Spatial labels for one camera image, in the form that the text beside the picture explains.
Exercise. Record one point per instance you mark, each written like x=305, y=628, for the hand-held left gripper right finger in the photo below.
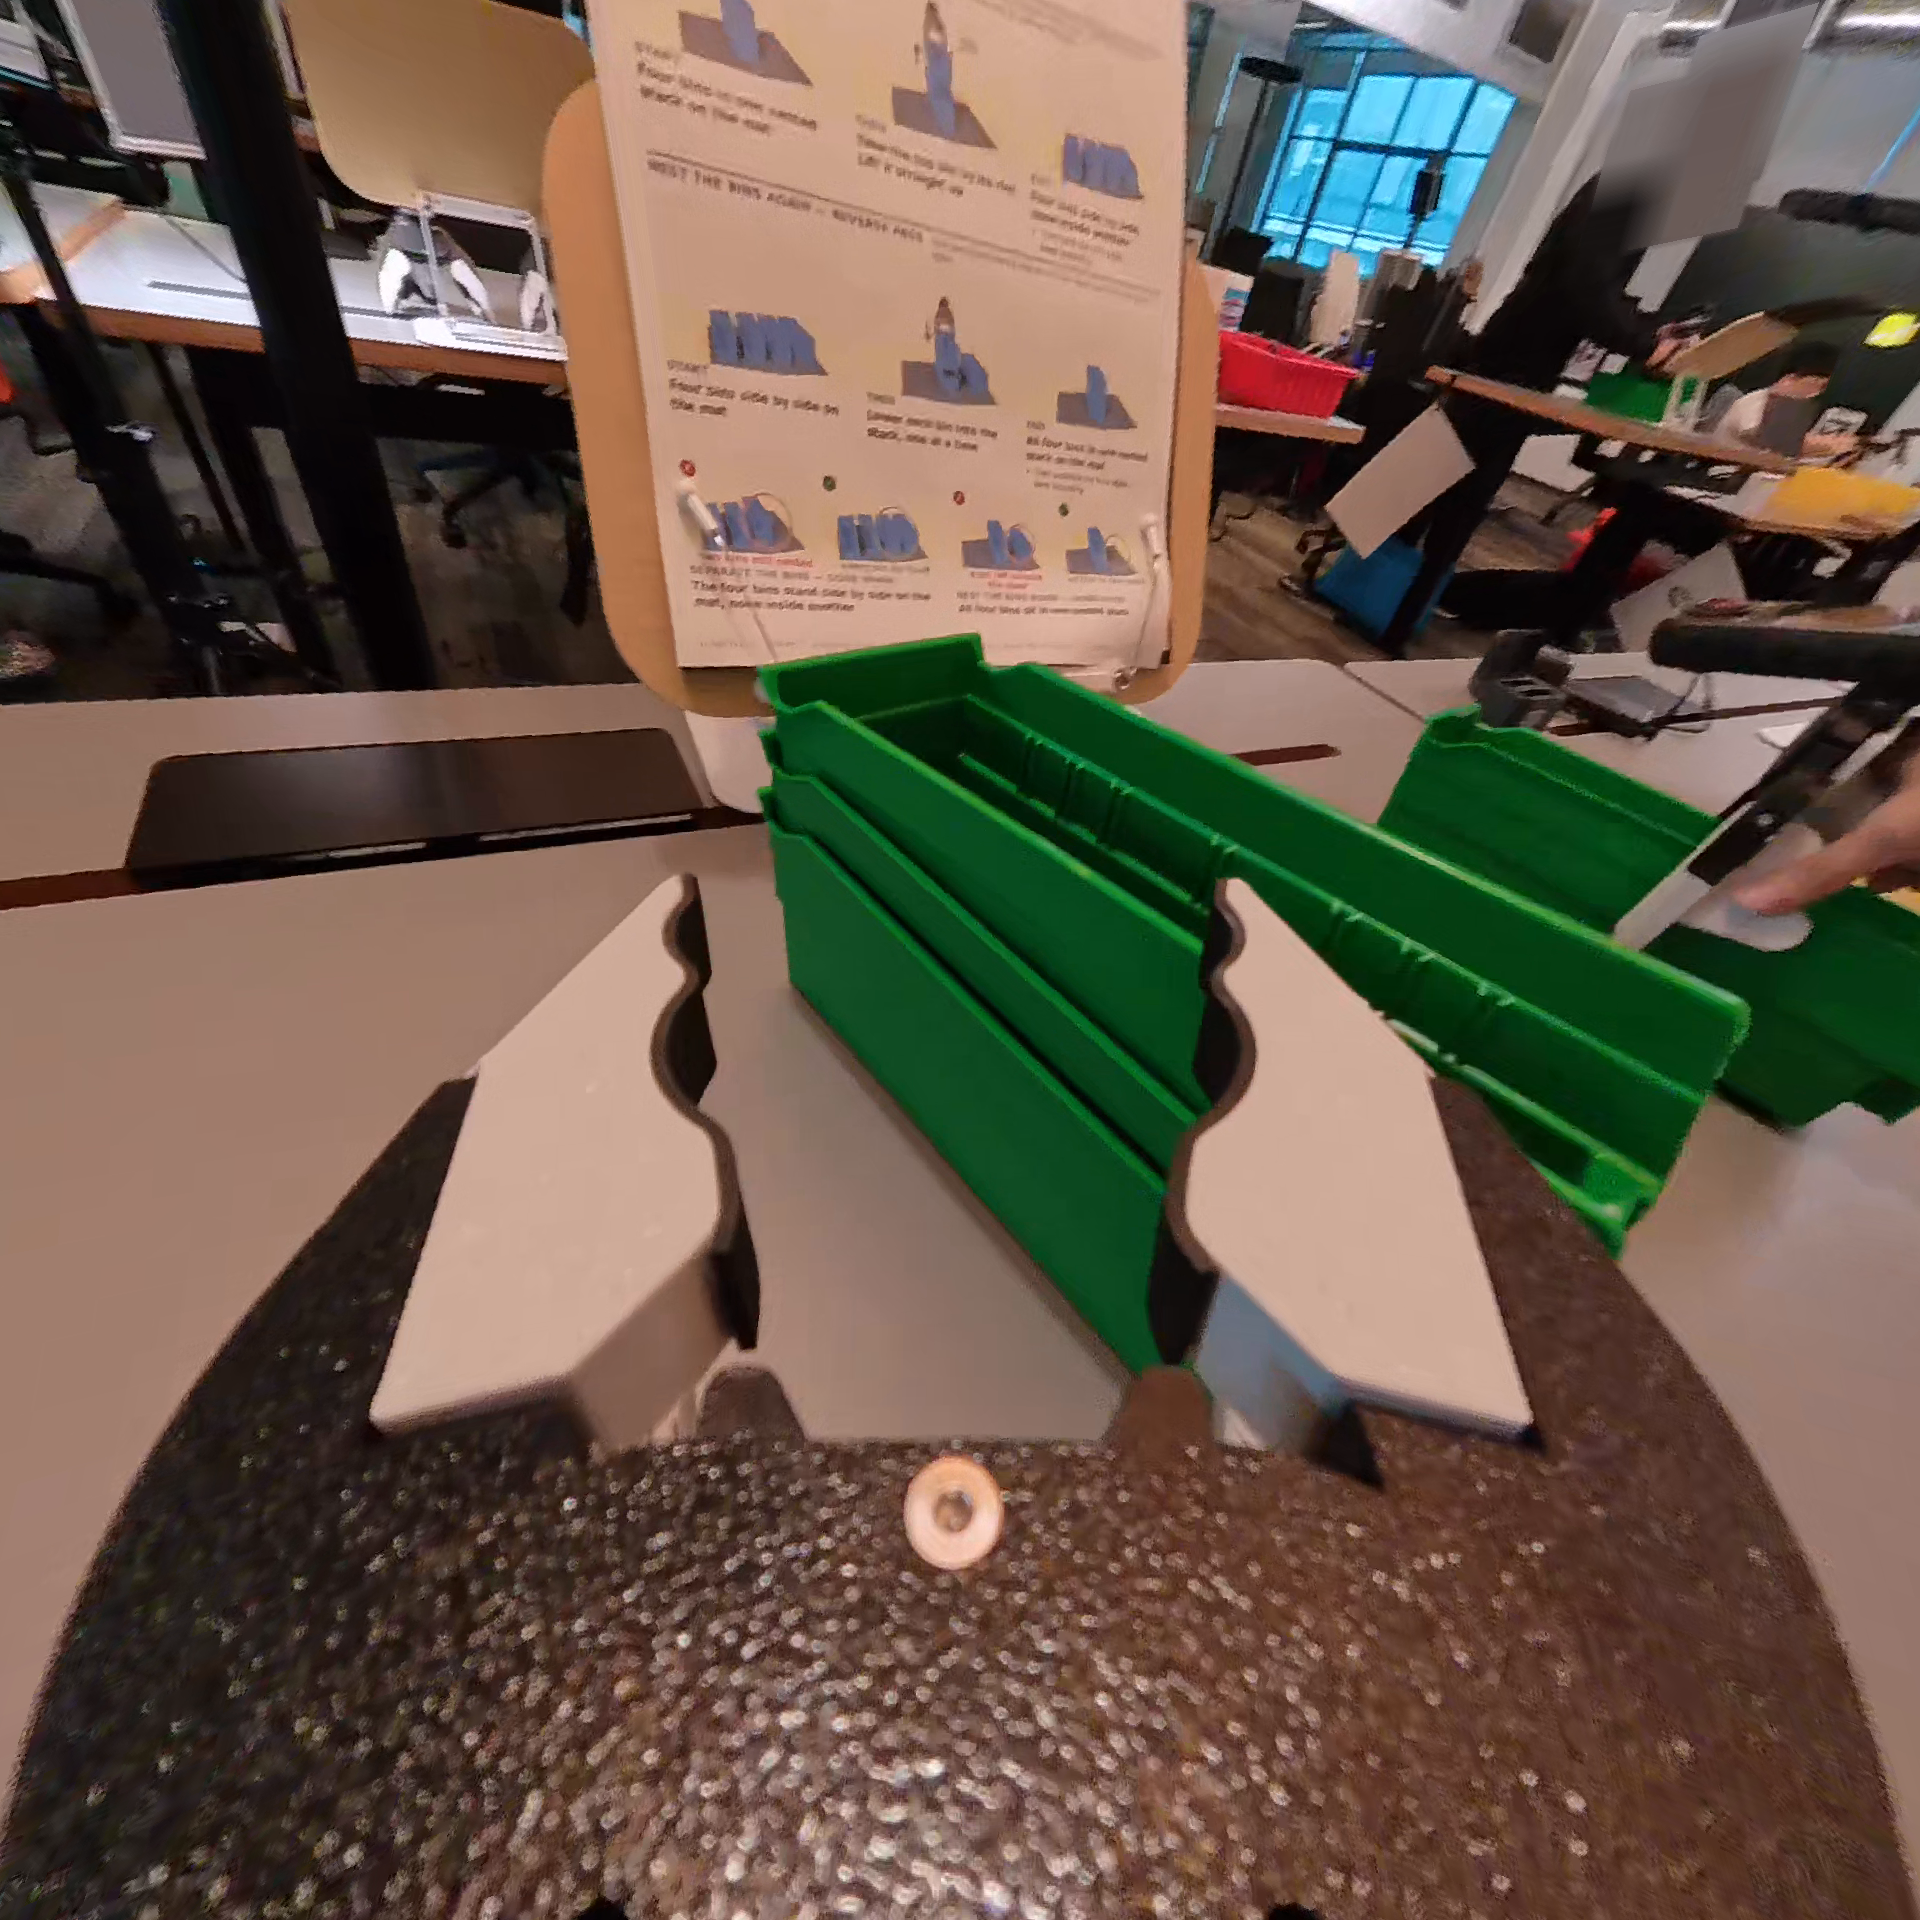
x=1337, y=1200

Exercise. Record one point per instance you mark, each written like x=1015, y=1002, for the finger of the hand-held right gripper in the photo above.
x=1695, y=886

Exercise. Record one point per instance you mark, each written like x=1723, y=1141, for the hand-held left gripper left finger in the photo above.
x=557, y=1200

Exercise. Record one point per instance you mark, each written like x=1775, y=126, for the dark wooden desk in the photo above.
x=1577, y=407

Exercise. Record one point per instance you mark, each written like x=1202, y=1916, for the grey desk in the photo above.
x=225, y=1021

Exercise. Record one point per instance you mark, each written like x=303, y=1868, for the black desk panel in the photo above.
x=405, y=796

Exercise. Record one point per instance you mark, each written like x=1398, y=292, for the person's right hand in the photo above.
x=1861, y=863

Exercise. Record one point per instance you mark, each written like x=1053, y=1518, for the flat black device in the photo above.
x=1629, y=698

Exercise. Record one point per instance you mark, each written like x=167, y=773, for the yellow plastic bin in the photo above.
x=1838, y=494

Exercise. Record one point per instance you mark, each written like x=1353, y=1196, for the black charging dock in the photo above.
x=1516, y=682

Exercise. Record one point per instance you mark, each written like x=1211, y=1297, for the adjoining grey table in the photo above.
x=1411, y=682

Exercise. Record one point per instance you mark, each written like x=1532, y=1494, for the blue bag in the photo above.
x=1381, y=585

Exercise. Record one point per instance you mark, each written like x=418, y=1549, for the grey hanging card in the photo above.
x=1402, y=481

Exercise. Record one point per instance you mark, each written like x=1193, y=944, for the white stand base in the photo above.
x=729, y=765

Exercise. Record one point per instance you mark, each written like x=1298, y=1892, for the red plastic bin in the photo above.
x=1277, y=376

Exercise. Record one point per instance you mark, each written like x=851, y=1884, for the large window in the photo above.
x=1381, y=166

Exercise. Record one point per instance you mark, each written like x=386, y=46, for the white clip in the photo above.
x=1153, y=548
x=699, y=518

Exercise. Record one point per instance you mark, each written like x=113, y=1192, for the clear acrylic stand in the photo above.
x=476, y=215

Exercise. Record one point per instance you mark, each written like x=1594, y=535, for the light wooden table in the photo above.
x=182, y=285

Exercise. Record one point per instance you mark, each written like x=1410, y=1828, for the black post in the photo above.
x=301, y=376

